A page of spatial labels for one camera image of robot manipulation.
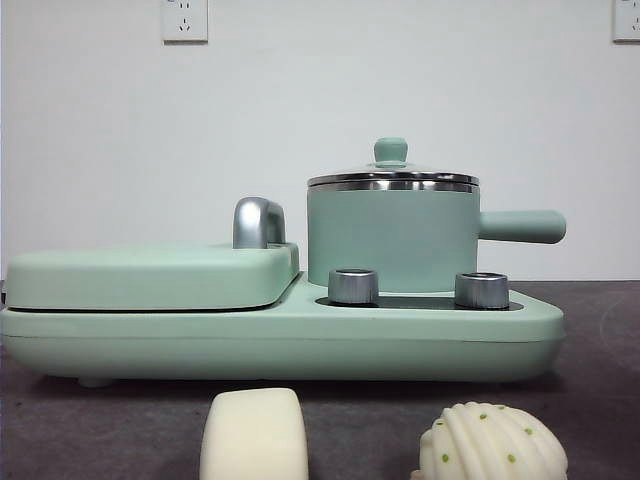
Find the glass pot lid green knob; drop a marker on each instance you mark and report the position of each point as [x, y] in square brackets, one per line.
[391, 150]

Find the rectangular white steamed bun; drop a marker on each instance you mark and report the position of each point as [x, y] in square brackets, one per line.
[250, 435]

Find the shell-shaped white bun green dots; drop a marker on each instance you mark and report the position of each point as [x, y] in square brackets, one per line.
[480, 445]

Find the silver control knob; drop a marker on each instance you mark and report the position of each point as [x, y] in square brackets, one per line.
[480, 290]
[352, 287]

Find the mint green breakfast machine base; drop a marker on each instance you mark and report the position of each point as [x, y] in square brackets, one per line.
[300, 340]

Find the mint green griddle lid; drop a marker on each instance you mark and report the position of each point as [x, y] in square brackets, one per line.
[150, 275]

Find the white wall socket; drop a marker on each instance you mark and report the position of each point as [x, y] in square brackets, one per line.
[627, 30]
[185, 30]

